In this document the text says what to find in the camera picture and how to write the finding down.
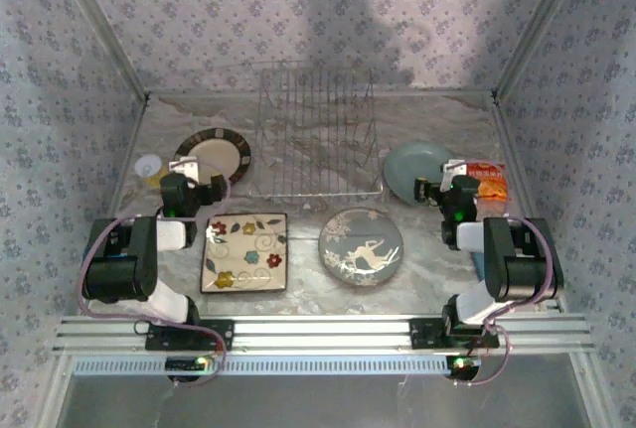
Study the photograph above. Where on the plain light blue round plate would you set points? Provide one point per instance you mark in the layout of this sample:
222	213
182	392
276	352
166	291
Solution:
402	170

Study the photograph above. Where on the round cream plate dark rim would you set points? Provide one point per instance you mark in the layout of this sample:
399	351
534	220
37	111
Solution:
218	150

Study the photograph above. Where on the square floral plate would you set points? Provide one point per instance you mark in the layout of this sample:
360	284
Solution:
243	254

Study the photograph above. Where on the round deer print plate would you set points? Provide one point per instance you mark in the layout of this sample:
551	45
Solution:
360	249

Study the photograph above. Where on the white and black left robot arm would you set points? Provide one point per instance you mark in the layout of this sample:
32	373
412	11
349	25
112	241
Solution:
114	269

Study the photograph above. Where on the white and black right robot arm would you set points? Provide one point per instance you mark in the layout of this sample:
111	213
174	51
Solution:
522	269

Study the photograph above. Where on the red orange snack packet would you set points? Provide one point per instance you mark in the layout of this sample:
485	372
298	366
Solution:
492	185

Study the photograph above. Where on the yellow cup with white lid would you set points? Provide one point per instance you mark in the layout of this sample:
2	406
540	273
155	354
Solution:
146	170

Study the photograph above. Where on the blue rectangular sponge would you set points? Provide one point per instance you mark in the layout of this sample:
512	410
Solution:
479	264

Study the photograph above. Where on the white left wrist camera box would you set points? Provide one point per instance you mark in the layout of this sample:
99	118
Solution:
181	168

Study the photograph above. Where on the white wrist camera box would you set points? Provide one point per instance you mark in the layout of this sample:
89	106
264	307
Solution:
454	167
181	168

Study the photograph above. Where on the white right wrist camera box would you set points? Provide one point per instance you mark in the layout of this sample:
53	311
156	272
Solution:
454	167

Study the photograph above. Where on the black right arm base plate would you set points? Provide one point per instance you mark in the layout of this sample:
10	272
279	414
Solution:
422	333

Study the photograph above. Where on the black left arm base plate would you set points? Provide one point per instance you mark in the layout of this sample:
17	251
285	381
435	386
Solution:
218	334

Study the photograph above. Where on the aluminium mounting rail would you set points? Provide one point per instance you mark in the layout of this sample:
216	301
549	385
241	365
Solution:
323	333

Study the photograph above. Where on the aluminium frame post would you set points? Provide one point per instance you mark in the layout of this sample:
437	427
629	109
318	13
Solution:
536	26
102	26

